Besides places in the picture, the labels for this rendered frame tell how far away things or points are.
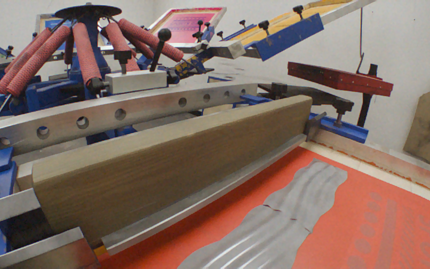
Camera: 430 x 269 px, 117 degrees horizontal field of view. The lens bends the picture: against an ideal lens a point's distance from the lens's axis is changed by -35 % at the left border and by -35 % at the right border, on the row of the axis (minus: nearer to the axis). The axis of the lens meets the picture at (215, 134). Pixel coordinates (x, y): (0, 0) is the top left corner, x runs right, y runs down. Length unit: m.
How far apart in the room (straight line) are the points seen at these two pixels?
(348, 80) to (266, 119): 0.89
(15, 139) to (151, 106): 0.24
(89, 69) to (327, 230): 0.61
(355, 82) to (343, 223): 0.95
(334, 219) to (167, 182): 0.20
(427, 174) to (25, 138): 0.69
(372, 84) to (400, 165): 0.88
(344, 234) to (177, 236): 0.19
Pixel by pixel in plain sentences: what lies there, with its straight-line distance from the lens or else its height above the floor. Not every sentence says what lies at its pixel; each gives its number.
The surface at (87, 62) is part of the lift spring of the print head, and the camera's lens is 0.62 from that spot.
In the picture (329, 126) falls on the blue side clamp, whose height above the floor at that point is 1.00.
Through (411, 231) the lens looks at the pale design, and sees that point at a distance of 0.33.
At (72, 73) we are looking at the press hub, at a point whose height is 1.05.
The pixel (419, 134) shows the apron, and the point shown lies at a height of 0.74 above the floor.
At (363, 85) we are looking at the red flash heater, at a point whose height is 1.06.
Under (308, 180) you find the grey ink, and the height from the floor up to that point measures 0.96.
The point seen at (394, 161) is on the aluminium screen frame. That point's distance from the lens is 0.46.
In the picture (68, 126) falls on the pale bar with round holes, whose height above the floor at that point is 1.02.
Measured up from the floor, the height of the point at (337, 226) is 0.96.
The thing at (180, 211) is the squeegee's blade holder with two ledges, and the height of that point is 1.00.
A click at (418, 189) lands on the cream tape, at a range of 0.46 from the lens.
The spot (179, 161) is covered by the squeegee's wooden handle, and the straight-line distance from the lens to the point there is 0.17.
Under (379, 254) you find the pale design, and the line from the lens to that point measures 0.27.
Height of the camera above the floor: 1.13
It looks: 23 degrees down
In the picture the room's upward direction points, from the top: 4 degrees clockwise
